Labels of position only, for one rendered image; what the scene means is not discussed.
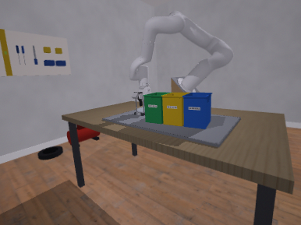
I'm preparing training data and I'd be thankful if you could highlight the green open bin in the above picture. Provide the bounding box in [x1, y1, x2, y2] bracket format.
[143, 93, 168, 124]

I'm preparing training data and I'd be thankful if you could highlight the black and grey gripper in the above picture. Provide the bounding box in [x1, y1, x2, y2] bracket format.
[137, 86, 151, 106]

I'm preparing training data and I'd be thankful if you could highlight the blue open-top bin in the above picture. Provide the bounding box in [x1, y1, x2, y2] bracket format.
[182, 93, 212, 129]

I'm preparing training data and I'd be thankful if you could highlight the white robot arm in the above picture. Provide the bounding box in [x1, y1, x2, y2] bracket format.
[129, 11, 233, 93]

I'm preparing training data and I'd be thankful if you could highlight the yellow bin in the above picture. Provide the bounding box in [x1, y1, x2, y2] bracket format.
[162, 93, 188, 126]

